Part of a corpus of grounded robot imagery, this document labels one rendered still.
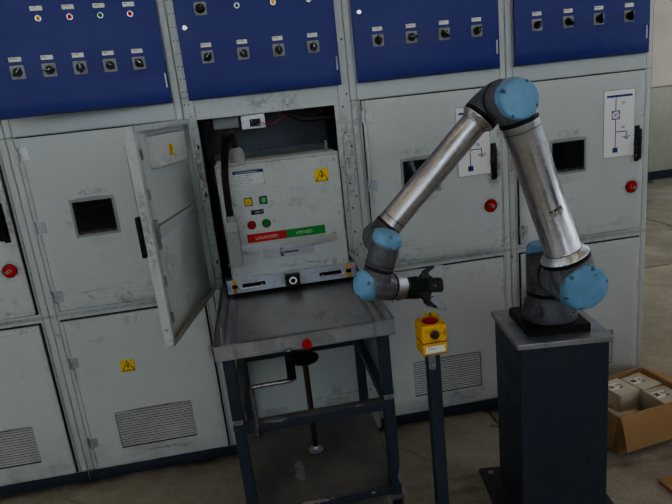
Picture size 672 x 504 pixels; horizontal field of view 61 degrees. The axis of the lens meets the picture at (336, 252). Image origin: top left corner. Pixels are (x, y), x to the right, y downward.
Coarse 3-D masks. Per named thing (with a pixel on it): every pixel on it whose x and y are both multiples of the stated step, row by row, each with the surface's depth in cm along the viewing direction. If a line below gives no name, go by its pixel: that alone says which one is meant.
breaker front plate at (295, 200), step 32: (288, 160) 227; (320, 160) 229; (256, 192) 228; (288, 192) 230; (320, 192) 232; (224, 224) 229; (256, 224) 231; (288, 224) 233; (320, 224) 235; (256, 256) 234; (288, 256) 236; (320, 256) 238
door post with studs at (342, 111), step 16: (336, 0) 233; (336, 16) 234; (336, 32) 236; (336, 112) 244; (336, 128) 246; (352, 144) 248; (352, 160) 250; (352, 176) 251; (352, 192) 253; (352, 208) 255; (352, 224) 257; (352, 240) 259; (352, 256) 261
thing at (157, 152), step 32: (128, 128) 176; (160, 128) 209; (160, 160) 198; (160, 192) 203; (192, 192) 240; (160, 224) 198; (192, 224) 236; (160, 256) 197; (192, 256) 232; (160, 288) 189; (192, 288) 229; (192, 320) 216
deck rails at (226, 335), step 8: (352, 280) 241; (224, 288) 228; (224, 296) 222; (232, 296) 238; (224, 304) 217; (232, 304) 228; (368, 304) 212; (376, 304) 207; (224, 312) 212; (232, 312) 219; (376, 312) 203; (384, 312) 195; (224, 320) 208; (232, 320) 210; (376, 320) 196; (224, 328) 203; (232, 328) 203; (224, 336) 196; (232, 336) 196; (224, 344) 190
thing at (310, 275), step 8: (344, 264) 239; (352, 264) 240; (288, 272) 237; (304, 272) 238; (312, 272) 238; (320, 272) 239; (328, 272) 239; (336, 272) 240; (352, 272) 241; (232, 280) 234; (248, 280) 235; (256, 280) 235; (264, 280) 236; (272, 280) 236; (280, 280) 237; (304, 280) 238; (312, 280) 239; (320, 280) 239; (232, 288) 234; (256, 288) 236; (264, 288) 237
